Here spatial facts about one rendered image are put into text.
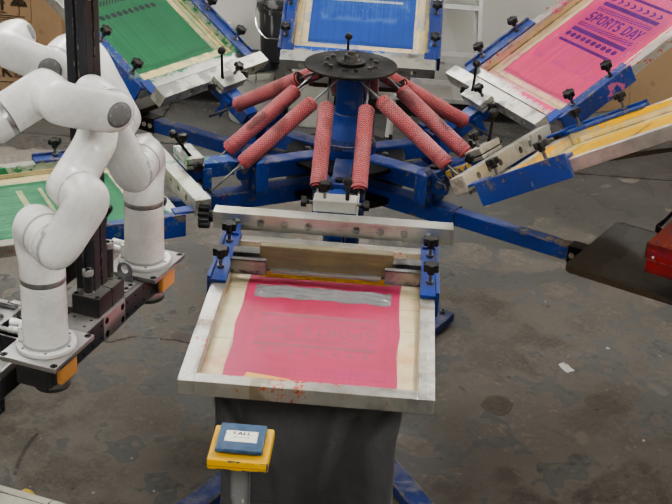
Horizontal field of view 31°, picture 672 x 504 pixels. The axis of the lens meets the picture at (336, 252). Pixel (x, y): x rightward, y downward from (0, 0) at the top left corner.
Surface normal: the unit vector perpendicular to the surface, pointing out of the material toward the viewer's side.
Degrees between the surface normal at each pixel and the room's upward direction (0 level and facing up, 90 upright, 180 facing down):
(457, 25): 90
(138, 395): 0
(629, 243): 0
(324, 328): 0
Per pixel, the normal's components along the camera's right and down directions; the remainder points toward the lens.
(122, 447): 0.05, -0.90
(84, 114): 0.54, 0.44
